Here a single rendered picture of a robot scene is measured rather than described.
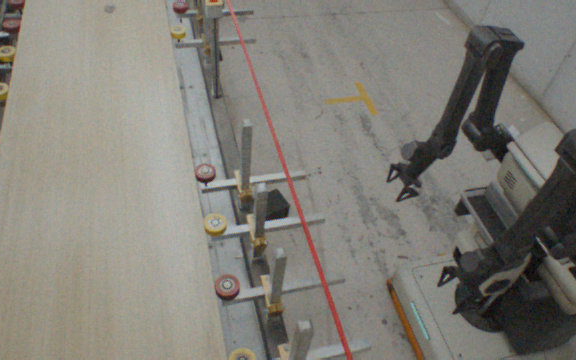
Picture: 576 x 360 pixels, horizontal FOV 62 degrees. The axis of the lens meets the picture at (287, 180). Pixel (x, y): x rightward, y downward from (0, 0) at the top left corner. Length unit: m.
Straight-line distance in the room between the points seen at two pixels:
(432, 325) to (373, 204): 0.96
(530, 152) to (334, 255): 1.45
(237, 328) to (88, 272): 0.55
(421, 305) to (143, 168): 1.40
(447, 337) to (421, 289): 0.25
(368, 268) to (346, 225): 0.31
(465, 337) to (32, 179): 1.91
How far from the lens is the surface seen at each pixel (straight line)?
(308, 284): 1.67
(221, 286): 1.56
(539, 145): 1.60
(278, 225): 1.77
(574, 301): 2.06
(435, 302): 2.42
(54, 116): 2.19
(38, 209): 1.86
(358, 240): 2.83
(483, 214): 1.76
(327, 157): 3.23
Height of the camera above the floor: 2.27
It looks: 48 degrees down
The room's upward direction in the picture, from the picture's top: 8 degrees clockwise
